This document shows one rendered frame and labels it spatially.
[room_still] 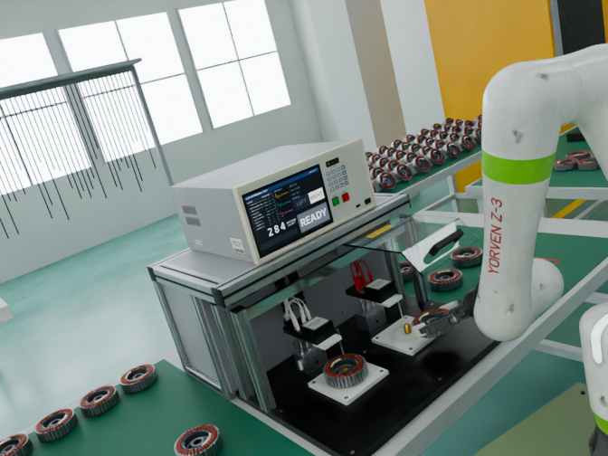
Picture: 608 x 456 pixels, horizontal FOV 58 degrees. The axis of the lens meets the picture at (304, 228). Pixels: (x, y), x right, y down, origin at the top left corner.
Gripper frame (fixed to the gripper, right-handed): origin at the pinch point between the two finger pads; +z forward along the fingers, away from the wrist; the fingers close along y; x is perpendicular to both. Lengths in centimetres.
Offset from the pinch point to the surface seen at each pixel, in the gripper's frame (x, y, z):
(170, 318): -37, 46, 50
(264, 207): -46, 26, 2
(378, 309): -8.0, -1.5, 20.7
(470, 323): 7.1, -12.8, 2.2
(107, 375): -44, 32, 269
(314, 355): -7.4, 24.6, 21.0
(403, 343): 2.0, 5.3, 9.5
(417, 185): -46, -136, 112
